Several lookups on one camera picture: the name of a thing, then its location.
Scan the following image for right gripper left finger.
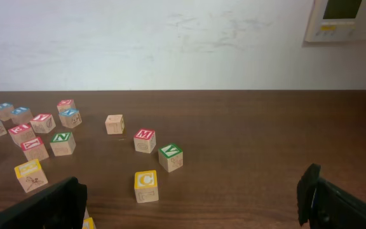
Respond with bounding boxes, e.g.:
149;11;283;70
0;177;87;229

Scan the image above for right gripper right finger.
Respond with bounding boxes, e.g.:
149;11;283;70
297;163;366;229

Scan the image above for red 3 block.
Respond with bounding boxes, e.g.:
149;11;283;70
83;209;90;219

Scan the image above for yellow block lower right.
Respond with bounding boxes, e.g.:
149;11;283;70
82;218;96;229

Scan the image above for yellow block centre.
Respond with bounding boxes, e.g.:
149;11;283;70
14;159;48;193

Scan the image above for green N block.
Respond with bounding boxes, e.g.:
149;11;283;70
50;132;76;156

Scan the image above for red Y block lower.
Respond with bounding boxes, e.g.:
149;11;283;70
20;137;49;161

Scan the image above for red y block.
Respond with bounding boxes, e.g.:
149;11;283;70
30;114;56;134
20;137;49;161

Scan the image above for red E block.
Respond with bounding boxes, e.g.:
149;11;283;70
8;124;36;146

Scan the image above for yellow C block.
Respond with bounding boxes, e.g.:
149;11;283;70
134;170;159;204

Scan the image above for red Y block upper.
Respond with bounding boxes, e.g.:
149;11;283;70
30;114;56;134

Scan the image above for blue X block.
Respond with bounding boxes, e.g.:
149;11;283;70
59;109;82;128

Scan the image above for plain wooden block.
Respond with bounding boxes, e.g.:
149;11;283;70
105;114;125;135

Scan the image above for red Q block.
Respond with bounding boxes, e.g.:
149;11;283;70
57;99;76;113

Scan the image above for blue D block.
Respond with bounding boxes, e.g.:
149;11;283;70
10;107;33;125

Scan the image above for red M block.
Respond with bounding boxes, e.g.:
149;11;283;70
133;128;156;153

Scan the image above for blue L block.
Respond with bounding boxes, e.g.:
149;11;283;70
0;102;14;121

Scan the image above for green V block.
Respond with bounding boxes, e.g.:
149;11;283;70
158;143;184;172

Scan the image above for beige wall thermostat panel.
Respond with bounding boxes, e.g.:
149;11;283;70
304;0;366;43

